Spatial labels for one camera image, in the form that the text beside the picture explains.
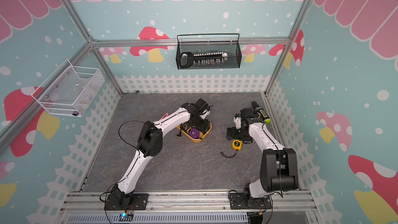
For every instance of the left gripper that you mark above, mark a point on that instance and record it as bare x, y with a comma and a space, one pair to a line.
203, 125

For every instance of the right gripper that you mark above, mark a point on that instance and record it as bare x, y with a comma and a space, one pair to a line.
234, 135

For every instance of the purple tape measure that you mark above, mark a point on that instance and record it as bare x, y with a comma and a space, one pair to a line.
194, 133

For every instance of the yellow plastic storage box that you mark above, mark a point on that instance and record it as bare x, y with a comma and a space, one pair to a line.
203, 134

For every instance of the small yellow tape measure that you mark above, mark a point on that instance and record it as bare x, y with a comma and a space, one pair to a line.
237, 145

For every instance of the black yellow round tape measure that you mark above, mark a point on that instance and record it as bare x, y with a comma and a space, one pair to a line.
186, 127

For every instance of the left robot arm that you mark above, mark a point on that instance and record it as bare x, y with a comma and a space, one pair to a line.
150, 143

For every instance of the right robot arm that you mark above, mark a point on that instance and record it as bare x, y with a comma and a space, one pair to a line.
278, 169

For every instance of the socket wrench set holder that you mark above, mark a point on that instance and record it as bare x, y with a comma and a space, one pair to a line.
189, 59

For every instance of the small electronics board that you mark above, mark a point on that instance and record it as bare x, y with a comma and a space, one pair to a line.
125, 217

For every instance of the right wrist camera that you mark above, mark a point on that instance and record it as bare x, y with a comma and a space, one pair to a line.
237, 121

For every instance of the green black cordless drill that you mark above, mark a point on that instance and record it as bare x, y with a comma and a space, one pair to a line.
261, 112

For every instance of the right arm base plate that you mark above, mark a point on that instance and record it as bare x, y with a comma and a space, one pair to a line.
244, 201

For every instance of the black wire wall basket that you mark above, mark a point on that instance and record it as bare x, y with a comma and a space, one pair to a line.
205, 43

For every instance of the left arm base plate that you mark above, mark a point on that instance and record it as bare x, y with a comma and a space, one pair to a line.
136, 202

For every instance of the white wire wall basket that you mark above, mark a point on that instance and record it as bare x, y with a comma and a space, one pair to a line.
69, 90

